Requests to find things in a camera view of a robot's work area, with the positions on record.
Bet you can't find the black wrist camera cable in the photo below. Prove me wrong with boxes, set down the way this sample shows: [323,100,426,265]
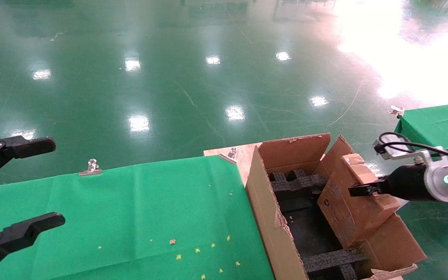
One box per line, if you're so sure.
[379,132,448,164]

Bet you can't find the green tablecloth with crumbs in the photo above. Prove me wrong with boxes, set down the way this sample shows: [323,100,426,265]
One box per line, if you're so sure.
[0,155,276,280]

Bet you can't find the small long cardboard box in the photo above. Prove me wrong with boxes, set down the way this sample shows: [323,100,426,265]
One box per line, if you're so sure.
[317,153,401,249]

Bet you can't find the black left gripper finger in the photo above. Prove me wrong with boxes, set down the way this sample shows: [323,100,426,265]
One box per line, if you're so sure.
[0,136,56,187]
[0,212,66,276]

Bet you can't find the large open cardboard carton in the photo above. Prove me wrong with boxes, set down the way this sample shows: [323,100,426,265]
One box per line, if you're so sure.
[245,132,427,280]

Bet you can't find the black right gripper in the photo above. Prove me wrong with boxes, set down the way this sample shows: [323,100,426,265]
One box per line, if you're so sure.
[348,164,432,201]

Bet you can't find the black foam insert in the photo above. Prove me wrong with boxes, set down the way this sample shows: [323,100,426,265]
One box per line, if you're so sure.
[269,168,329,202]
[302,249,369,280]

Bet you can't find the plain green tablecloth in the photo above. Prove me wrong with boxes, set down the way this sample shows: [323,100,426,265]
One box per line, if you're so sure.
[394,102,448,164]

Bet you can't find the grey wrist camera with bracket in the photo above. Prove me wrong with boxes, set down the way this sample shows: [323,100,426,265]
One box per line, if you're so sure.
[373,134,432,164]

